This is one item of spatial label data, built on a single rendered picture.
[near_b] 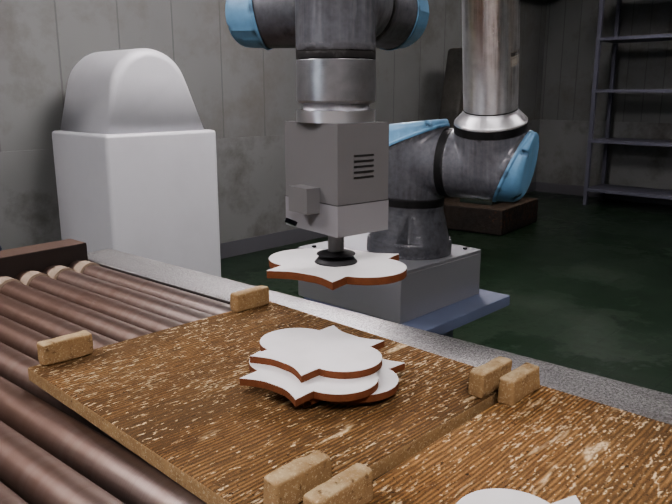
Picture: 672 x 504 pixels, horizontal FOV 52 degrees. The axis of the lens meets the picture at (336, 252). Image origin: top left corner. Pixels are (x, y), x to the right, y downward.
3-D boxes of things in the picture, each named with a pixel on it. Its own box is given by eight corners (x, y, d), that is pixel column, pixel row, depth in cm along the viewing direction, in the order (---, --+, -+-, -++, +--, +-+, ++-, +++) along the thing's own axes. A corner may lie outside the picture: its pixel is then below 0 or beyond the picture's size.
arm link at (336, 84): (328, 57, 59) (276, 60, 65) (329, 111, 60) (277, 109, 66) (392, 59, 63) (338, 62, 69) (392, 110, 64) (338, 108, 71)
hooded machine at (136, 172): (170, 276, 470) (157, 54, 436) (227, 294, 427) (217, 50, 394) (66, 299, 417) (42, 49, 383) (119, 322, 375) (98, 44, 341)
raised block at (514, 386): (524, 384, 71) (526, 359, 71) (540, 389, 70) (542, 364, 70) (495, 403, 67) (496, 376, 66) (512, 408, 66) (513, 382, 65)
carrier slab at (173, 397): (268, 310, 101) (268, 300, 100) (518, 393, 73) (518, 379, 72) (28, 380, 76) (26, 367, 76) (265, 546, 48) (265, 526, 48)
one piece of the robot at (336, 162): (254, 82, 64) (259, 250, 68) (310, 81, 57) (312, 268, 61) (335, 82, 70) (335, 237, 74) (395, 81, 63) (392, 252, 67)
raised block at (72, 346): (87, 350, 81) (85, 328, 80) (95, 355, 79) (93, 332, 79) (37, 364, 77) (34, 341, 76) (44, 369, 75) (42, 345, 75)
